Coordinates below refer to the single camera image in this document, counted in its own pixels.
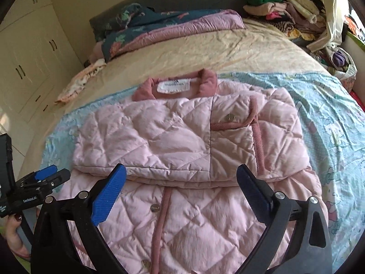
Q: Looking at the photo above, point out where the pink quilted jacket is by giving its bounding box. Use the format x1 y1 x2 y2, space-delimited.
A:
58 68 331 274

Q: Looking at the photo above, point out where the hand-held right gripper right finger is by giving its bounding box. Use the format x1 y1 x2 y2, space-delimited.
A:
236 163 333 274

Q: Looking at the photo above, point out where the cream curtain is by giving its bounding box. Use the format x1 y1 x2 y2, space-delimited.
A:
306 0 352 53

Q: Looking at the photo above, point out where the grey padded headboard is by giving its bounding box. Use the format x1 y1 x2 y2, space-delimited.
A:
89 0 249 32

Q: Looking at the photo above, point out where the pink cloth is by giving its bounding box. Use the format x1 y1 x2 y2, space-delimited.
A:
90 41 107 64

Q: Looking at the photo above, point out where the cream wardrobe with drawers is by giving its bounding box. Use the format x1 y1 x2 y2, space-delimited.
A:
0 0 87 122

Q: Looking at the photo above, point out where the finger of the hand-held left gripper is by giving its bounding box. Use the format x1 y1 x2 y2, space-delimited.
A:
42 169 71 191
33 165 58 181

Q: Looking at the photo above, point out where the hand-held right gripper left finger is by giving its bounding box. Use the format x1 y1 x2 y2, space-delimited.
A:
35 163 127 274

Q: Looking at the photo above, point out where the peach patterned cloth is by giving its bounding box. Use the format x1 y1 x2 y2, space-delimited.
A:
54 58 108 105

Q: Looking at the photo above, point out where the pile of mixed clothes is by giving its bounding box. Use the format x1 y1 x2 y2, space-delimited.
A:
242 0 328 40

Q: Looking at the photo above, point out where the light blue cartoon print blanket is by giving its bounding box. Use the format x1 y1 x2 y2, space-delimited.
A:
43 71 365 263

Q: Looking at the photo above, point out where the dark floral quilt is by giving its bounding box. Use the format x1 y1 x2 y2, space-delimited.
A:
93 3 231 62

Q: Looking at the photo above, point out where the bed with beige sheet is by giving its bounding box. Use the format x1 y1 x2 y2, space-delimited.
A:
26 17 358 177

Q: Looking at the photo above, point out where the person's left hand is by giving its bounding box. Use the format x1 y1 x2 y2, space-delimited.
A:
5 213 32 260

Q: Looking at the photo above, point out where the pink folded quilt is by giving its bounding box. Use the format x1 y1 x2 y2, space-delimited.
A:
110 12 247 60

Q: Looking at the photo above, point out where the plastic bag of clothes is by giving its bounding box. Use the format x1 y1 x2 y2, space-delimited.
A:
314 46 359 92

